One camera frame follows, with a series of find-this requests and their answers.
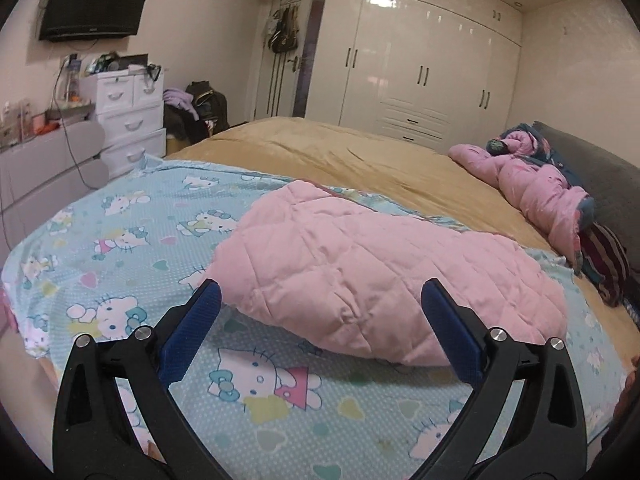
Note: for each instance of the white plastic drawer chest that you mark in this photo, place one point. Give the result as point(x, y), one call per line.
point(125, 120)

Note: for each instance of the person's dark clothing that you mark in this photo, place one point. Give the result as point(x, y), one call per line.
point(625, 405)

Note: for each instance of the black flat device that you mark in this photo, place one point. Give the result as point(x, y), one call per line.
point(132, 62)

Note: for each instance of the dark striped pillow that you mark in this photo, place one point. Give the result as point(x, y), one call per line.
point(607, 260)

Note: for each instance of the purple clothes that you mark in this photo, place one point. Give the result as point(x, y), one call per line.
point(177, 100)

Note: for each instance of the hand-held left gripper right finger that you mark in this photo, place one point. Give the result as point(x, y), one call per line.
point(445, 320)

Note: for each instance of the black bag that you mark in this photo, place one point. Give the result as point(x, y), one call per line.
point(210, 105)

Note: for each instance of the black wall television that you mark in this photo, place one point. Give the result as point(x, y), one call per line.
point(95, 2)

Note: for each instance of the tan bed cover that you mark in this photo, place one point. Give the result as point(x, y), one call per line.
point(350, 155)

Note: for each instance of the pink quilted jacket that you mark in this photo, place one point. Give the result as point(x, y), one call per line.
point(360, 270)

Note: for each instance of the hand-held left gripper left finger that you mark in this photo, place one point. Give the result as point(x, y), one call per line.
point(197, 320)

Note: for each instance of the white room door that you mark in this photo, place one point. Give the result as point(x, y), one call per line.
point(287, 90)

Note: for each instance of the dark bags hanging on door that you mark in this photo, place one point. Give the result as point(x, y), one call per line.
point(284, 30)

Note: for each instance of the dark clothes pile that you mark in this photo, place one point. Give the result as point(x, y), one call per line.
point(180, 127)

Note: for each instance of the pink puffy coat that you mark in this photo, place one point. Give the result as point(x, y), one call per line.
point(540, 195)

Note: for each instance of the blue cartoon cat printed sheet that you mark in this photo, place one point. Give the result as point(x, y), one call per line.
point(150, 210)

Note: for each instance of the grey padded headboard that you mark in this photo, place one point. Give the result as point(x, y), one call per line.
point(600, 175)

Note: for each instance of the white glossy wardrobe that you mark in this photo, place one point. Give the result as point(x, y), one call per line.
point(425, 60)

